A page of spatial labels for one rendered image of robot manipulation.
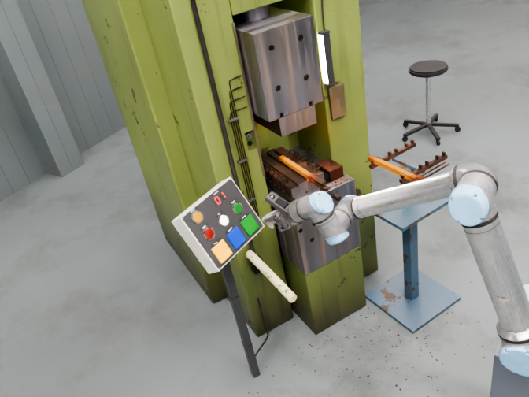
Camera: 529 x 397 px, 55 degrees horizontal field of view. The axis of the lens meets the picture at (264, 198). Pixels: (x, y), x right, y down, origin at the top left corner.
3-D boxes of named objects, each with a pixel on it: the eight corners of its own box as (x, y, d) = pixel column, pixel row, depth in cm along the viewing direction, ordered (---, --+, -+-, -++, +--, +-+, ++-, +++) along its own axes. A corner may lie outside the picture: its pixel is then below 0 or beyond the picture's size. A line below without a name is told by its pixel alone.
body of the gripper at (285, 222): (279, 232, 212) (297, 227, 203) (268, 216, 210) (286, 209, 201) (288, 222, 217) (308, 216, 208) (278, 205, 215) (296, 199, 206)
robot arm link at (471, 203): (560, 346, 179) (497, 165, 155) (553, 385, 167) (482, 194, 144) (515, 343, 189) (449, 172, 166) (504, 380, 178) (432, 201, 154)
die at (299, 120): (316, 122, 243) (314, 104, 238) (282, 137, 236) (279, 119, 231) (273, 101, 276) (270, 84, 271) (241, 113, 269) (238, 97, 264)
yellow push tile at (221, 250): (233, 252, 217) (222, 239, 216) (222, 263, 213) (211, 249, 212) (230, 253, 218) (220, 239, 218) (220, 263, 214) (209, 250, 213)
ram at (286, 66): (338, 94, 243) (328, 9, 221) (269, 122, 230) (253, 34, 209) (291, 76, 275) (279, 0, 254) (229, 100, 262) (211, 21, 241)
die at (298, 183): (325, 185, 262) (323, 171, 257) (293, 200, 255) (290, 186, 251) (283, 157, 295) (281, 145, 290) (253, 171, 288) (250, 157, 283)
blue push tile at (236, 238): (246, 239, 224) (237, 225, 222) (236, 249, 219) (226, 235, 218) (244, 240, 225) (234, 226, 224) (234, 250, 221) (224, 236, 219)
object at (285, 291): (298, 300, 241) (297, 292, 238) (289, 306, 239) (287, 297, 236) (255, 255, 275) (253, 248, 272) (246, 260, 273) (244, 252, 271)
